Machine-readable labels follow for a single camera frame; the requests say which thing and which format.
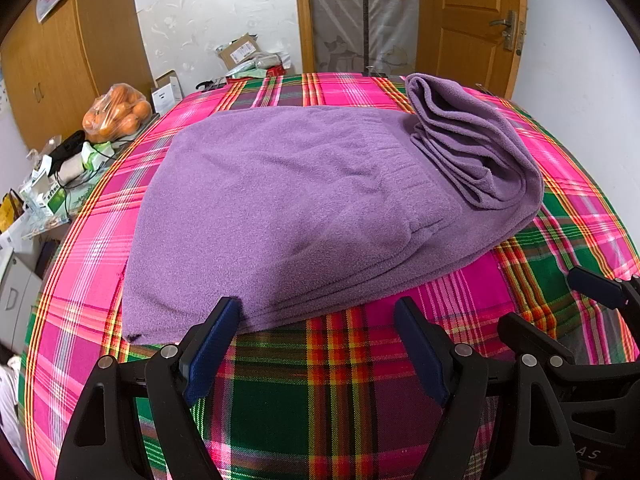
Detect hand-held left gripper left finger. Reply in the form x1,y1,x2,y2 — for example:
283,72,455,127
57,296,243,480

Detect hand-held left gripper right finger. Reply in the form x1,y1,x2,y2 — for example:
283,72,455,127
394,296,583,480

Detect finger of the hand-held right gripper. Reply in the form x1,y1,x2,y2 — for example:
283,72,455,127
499,312,576,368
569,266,640,311

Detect purple fleece garment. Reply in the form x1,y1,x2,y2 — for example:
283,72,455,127
121,73,546,346

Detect pink green plaid bedsheet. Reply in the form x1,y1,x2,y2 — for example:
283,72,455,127
17,72,640,480

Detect grey cabinet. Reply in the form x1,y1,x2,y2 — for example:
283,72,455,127
0,246,44,357

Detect green white small box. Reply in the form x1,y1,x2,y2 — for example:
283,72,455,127
27,170,69,217

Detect green tissue pack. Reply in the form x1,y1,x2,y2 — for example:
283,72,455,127
79,141,109,172

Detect black pouch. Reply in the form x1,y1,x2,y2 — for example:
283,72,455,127
49,130,87,167

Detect bag of oranges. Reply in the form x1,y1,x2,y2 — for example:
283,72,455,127
82,83,153,144

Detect white carton box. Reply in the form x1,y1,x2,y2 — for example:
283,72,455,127
150,72,184,115

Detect wooden door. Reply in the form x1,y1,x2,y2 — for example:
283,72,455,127
417,0,529,100

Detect silver packets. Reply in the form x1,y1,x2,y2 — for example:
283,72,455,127
227,52,294,80

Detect cardboard box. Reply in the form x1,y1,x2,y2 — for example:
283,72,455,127
216,34,262,69

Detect wooden wardrobe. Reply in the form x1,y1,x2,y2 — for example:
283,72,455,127
0,0,153,153

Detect grey door curtain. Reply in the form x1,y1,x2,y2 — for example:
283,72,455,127
307,0,421,74

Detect metal door handle lock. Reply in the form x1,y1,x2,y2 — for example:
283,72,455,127
489,10,526,52

